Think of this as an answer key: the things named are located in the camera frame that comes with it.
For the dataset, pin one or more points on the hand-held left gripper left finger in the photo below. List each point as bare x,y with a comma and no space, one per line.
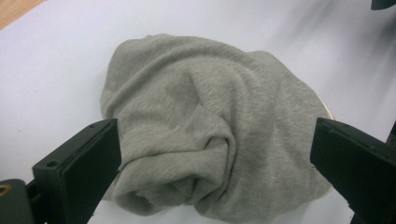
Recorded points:
81,168

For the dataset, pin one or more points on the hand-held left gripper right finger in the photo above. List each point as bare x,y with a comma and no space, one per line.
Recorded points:
361,168

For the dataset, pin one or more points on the grey cloth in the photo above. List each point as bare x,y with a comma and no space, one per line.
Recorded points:
202,109

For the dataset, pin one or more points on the wooden table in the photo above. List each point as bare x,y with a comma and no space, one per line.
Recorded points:
12,9

